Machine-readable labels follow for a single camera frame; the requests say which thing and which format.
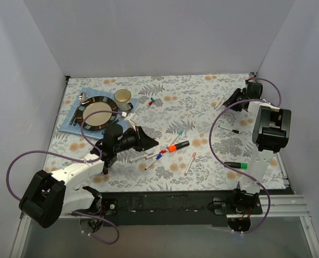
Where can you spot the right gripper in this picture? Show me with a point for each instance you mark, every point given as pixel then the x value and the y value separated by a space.
pixel 240 94

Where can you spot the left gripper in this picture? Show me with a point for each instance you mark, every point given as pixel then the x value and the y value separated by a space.
pixel 140 138

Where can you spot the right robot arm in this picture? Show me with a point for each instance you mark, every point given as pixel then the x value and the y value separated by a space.
pixel 270 134

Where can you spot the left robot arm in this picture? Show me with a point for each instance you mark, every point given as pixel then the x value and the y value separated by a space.
pixel 49 195

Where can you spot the blue capped white pen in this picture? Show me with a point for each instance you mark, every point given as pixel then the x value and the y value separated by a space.
pixel 154 161

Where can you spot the teal capped white pen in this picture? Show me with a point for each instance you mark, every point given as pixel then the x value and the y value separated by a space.
pixel 176 137

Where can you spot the pink capped white pen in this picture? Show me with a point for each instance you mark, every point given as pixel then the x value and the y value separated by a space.
pixel 190 163

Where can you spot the orange capped black highlighter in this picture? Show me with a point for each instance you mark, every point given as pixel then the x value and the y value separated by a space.
pixel 178 146

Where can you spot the cream enamel mug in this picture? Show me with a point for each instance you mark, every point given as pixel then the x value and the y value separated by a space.
pixel 123 100

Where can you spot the black rimmed dinner plate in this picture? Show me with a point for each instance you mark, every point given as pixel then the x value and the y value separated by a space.
pixel 99 120

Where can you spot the green capped black highlighter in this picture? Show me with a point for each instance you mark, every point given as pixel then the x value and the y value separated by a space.
pixel 237 165

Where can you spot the steel spoon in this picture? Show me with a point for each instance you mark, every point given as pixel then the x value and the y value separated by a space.
pixel 82 99

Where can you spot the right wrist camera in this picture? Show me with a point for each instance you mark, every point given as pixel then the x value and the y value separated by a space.
pixel 250 80

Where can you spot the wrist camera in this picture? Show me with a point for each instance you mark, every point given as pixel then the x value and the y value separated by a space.
pixel 250 80
pixel 129 120

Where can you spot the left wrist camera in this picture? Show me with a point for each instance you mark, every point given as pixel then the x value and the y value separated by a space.
pixel 129 120

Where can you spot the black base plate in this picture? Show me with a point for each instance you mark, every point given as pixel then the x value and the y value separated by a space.
pixel 166 208

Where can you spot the aluminium frame rail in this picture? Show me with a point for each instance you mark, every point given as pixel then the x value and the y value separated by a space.
pixel 176 225

